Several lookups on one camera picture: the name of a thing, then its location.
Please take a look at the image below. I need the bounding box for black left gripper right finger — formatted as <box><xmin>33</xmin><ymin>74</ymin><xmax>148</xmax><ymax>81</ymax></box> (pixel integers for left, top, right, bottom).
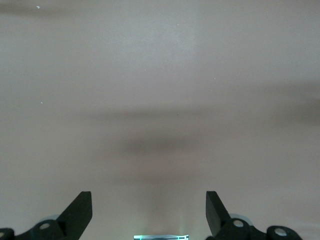
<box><xmin>205</xmin><ymin>190</ymin><xmax>305</xmax><ymax>240</ymax></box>

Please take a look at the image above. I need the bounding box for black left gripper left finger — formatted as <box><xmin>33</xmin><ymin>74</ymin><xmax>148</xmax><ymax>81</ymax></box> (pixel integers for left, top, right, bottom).
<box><xmin>0</xmin><ymin>190</ymin><xmax>93</xmax><ymax>240</ymax></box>

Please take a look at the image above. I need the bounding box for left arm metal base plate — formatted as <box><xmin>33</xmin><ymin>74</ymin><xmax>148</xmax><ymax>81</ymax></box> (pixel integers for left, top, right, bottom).
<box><xmin>133</xmin><ymin>234</ymin><xmax>190</xmax><ymax>240</ymax></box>

